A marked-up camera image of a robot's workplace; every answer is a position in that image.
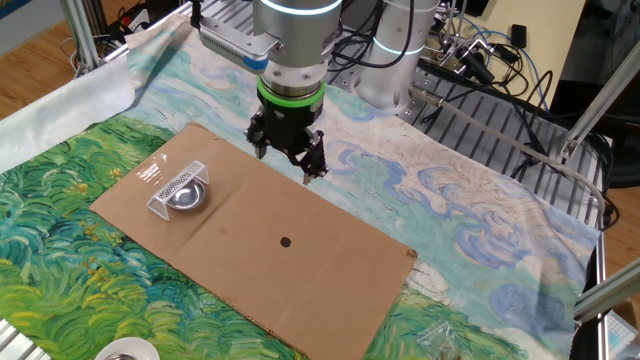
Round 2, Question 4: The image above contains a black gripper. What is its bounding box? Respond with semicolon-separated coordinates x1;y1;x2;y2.
243;99;330;186

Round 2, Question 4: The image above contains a black power adapter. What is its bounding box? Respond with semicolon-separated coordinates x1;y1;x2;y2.
510;23;529;50

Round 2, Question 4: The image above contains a white mesh bridge stand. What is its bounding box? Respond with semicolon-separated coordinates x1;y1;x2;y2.
145;159;210;222

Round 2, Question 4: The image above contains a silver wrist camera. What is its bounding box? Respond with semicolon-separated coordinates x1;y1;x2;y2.
197;17;281;74

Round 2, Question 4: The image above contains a painting print tablecloth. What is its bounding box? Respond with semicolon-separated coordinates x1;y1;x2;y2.
0;14;601;360

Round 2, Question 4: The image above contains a clear tape patch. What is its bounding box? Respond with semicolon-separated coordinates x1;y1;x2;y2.
133;153;169;187

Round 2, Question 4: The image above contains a small shiny metal plate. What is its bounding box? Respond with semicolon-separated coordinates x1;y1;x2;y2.
164;177;207;211

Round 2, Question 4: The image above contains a brown cardboard sheet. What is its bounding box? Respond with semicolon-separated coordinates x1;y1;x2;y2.
88;122;419;360

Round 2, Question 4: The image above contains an aluminium frame post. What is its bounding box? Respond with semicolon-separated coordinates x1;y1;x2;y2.
559;42;640;161
573;259;640;324
62;0;104;76

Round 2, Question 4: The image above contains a clear plastic bag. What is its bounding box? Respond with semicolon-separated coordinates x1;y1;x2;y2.
415;319;469;360

